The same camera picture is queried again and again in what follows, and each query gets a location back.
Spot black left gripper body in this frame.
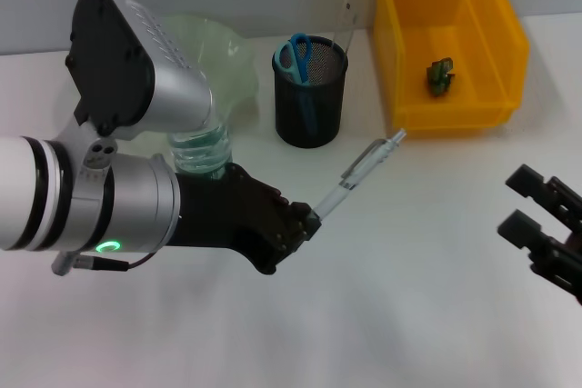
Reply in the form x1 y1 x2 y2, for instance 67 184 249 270
174 161 295 276

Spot clear green-label water bottle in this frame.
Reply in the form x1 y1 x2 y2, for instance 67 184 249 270
167 115 234 179

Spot grey ballpoint pen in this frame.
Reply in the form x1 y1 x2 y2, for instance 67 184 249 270
312 128 407 222

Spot green plastic wrapper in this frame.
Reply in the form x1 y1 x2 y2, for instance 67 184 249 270
425 56 457 98

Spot blue scissors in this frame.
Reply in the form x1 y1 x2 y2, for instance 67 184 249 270
276 33 319 135

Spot clear plastic ruler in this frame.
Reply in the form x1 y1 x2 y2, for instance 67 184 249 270
330 0 359 55

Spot black mesh pen holder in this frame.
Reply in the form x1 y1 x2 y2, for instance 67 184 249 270
271 35 349 149

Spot green glass fruit plate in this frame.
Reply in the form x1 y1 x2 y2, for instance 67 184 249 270
158 13 261 139

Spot yellow plastic bin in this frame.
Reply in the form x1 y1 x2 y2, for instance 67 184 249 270
373 0 531 131

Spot dark left arm cable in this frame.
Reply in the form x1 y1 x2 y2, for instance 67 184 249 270
51 250 156 276

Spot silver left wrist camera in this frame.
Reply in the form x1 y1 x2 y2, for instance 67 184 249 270
65 0 216 142

